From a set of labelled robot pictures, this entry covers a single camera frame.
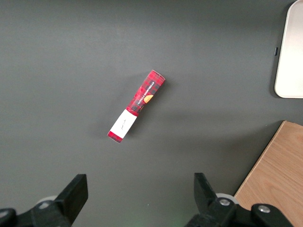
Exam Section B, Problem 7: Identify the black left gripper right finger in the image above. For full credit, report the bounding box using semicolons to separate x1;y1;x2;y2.
184;173;294;227

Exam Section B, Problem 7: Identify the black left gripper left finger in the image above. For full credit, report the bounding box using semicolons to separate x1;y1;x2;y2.
0;174;89;227

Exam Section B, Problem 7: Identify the cream plastic tray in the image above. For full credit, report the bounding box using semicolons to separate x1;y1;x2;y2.
274;0;303;99

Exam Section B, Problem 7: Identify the wooden two-drawer cabinet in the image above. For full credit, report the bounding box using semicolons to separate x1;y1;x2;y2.
233;120;303;227

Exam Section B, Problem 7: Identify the red tartan shortbread box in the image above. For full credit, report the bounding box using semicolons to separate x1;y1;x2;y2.
107;70;166;144

